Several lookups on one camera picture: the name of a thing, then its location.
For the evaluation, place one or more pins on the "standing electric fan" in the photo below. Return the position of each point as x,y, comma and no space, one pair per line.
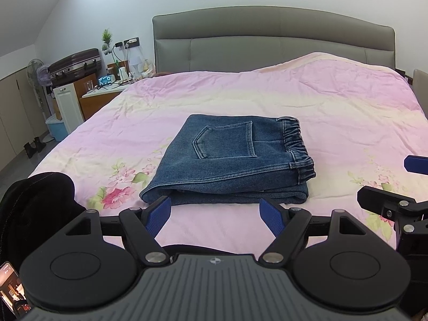
36,72

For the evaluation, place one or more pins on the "grey padded headboard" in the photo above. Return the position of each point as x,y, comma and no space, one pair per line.
267,30

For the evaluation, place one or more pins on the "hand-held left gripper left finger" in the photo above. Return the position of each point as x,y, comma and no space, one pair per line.
159,215

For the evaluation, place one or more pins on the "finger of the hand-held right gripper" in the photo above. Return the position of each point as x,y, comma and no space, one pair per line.
378,197
414,164

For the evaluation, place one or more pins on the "small potted plant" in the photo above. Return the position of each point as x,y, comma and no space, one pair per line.
106,40

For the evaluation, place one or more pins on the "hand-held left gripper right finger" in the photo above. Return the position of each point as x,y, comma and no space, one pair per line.
272,218

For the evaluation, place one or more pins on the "black boot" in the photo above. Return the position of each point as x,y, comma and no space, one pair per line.
39,143
29,150

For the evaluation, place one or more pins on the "wooden nightstand with white top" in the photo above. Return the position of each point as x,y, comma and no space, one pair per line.
92,105

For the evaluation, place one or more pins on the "white bottle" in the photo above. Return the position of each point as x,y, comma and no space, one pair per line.
122,73

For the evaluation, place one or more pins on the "black wall switch panel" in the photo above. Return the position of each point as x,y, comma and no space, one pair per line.
401,73

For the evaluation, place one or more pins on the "white table lamp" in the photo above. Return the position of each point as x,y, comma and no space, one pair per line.
135,65

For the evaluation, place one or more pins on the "wall power socket strip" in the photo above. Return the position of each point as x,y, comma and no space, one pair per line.
128,42

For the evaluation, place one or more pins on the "blue tissue box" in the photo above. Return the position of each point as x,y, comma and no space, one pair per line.
107,80

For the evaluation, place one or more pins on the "blue denim pants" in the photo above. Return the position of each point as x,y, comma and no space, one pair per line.
227,160

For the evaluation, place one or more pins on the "white small cabinet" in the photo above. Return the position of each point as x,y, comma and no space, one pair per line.
68,107

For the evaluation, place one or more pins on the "light blue plastic bin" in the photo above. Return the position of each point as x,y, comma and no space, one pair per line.
56,128

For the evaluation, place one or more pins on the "dark brown suitcase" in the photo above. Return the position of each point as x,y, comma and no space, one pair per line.
75,64

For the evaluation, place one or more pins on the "smartphone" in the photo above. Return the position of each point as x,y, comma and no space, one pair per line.
10,287

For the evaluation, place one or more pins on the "clear drinking glass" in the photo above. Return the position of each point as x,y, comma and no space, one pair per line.
89,87

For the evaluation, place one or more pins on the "pink floral blanket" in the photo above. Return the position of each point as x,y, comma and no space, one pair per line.
234,90

